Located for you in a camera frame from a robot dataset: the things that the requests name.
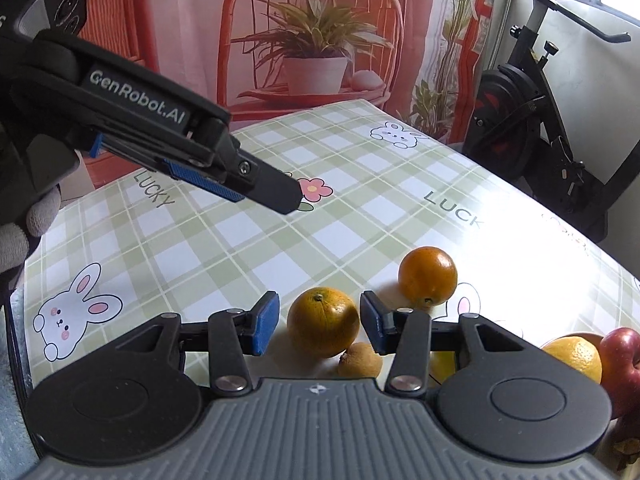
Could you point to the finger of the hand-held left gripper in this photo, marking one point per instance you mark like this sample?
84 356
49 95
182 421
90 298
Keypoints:
270 185

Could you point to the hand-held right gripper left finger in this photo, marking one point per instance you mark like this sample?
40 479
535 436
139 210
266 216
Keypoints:
265 322

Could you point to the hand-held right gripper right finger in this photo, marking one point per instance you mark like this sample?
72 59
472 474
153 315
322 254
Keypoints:
372 322

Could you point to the small brown fruit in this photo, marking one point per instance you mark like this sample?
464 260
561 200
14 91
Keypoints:
360 361

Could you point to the yellowish orange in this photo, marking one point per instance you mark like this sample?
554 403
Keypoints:
322 322

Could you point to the deep orange round orange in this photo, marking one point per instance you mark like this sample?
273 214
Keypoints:
427 276

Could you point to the yellow lemon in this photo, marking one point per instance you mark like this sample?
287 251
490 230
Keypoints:
572 360

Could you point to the cream round plate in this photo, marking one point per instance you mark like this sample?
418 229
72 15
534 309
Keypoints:
580 336

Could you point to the red apple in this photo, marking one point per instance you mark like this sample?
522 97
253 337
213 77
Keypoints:
620 370

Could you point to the person's left hand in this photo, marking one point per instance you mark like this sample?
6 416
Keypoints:
15 250

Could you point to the green checked tablecloth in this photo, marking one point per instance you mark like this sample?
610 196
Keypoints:
250 240

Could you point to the small pale green apple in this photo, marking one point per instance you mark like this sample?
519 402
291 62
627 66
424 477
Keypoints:
442 366

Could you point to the printed backdrop cloth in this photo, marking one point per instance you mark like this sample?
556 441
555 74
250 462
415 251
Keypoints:
200 10

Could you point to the black exercise bike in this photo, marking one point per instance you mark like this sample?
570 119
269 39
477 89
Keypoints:
505 105

